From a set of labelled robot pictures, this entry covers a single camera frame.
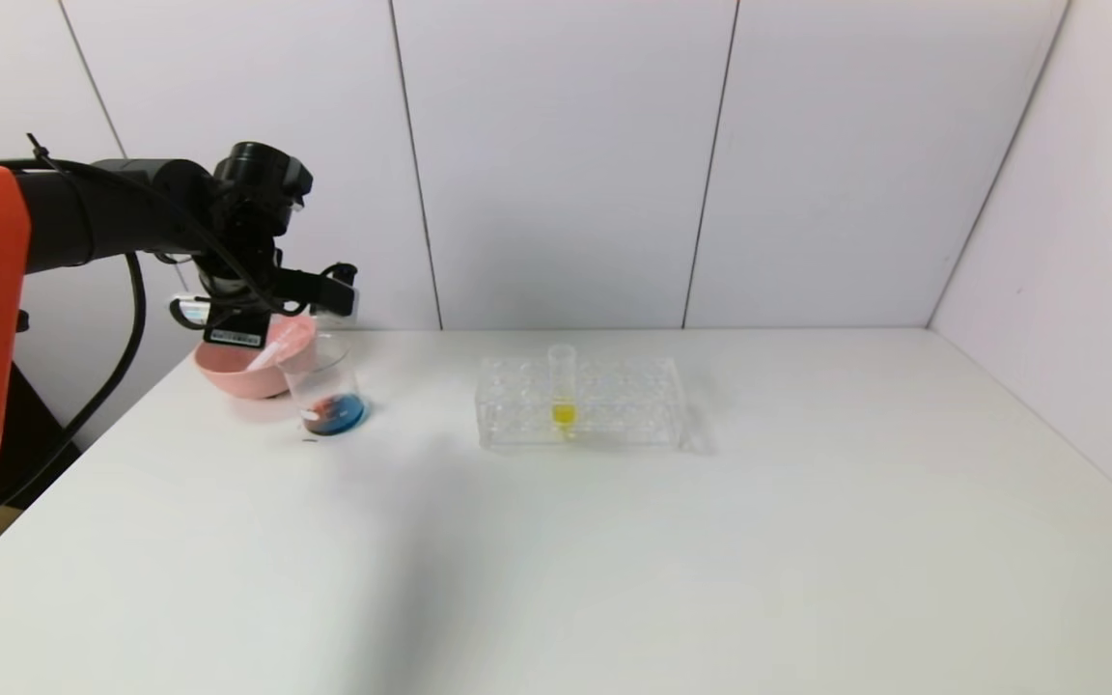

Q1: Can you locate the test tube with yellow pigment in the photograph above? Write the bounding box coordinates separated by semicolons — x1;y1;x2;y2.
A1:
548;345;581;438

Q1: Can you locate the clear acrylic test tube rack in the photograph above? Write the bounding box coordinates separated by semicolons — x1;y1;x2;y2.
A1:
476;355;690;453

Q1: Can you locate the clear glass beaker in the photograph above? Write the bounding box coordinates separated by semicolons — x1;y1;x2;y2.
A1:
281;333;369;438

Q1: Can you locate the pink plastic bowl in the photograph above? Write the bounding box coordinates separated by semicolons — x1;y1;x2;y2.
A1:
194;314;318;400

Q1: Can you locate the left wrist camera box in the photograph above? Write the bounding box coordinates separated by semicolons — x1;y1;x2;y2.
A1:
310;263;362;320

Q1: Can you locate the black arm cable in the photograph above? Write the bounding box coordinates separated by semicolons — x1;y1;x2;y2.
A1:
0;251;148;517

